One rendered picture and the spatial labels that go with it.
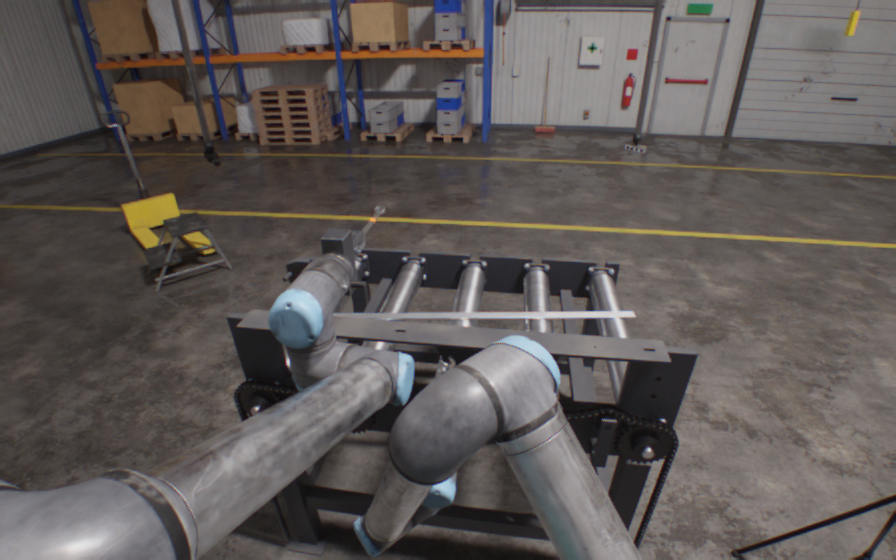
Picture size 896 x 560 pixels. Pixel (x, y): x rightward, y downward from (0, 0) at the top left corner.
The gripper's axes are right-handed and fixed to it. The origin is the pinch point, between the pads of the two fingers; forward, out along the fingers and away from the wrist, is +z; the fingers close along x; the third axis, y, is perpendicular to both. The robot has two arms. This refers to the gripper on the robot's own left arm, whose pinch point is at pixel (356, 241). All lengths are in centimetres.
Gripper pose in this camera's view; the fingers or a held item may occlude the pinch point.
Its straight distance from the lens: 105.2
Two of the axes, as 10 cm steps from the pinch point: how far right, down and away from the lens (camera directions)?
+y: 9.9, 0.6, -1.4
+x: -0.1, -8.7, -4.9
